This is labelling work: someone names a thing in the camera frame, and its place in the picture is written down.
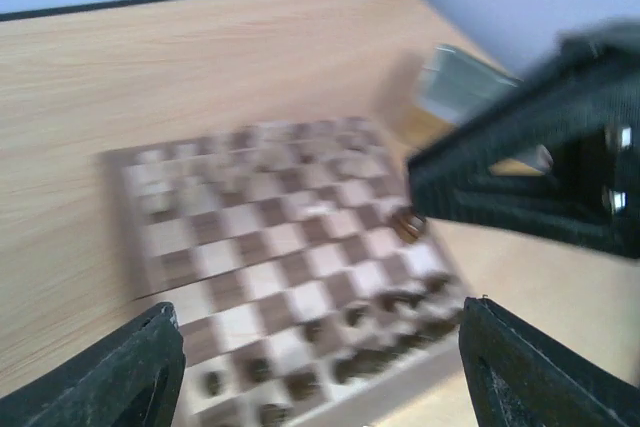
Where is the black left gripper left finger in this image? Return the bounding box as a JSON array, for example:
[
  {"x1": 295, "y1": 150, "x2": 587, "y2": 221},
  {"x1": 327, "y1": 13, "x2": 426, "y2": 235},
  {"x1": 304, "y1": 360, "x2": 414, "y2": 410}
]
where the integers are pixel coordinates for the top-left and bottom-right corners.
[{"x1": 1, "y1": 302, "x2": 186, "y2": 426}]

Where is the metal tin tray right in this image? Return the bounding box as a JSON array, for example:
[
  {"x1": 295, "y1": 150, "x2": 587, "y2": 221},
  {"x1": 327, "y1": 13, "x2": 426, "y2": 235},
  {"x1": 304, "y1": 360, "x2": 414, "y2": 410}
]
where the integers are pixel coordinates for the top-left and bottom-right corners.
[{"x1": 397, "y1": 44, "x2": 521, "y2": 146}]

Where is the wooden chess board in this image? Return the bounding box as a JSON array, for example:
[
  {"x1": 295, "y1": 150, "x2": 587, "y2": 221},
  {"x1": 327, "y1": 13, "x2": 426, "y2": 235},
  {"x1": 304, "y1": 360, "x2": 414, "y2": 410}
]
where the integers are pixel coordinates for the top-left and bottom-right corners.
[{"x1": 100, "y1": 117, "x2": 466, "y2": 426}]

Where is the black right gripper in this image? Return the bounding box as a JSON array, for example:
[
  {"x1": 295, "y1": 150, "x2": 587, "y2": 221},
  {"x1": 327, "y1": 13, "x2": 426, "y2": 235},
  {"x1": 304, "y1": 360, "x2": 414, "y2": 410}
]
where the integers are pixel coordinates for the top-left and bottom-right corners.
[{"x1": 407, "y1": 22, "x2": 639, "y2": 259}]

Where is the dark piece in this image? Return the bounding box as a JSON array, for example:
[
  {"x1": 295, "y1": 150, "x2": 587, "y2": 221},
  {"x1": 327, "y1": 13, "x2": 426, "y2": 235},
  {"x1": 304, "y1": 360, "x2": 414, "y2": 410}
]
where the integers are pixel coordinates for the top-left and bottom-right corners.
[{"x1": 390, "y1": 207, "x2": 429, "y2": 244}]

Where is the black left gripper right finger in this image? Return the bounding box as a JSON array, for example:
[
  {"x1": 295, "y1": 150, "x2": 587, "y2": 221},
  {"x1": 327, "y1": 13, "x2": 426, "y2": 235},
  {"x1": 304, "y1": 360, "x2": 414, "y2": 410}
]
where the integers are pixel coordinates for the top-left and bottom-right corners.
[{"x1": 459, "y1": 297, "x2": 639, "y2": 427}]

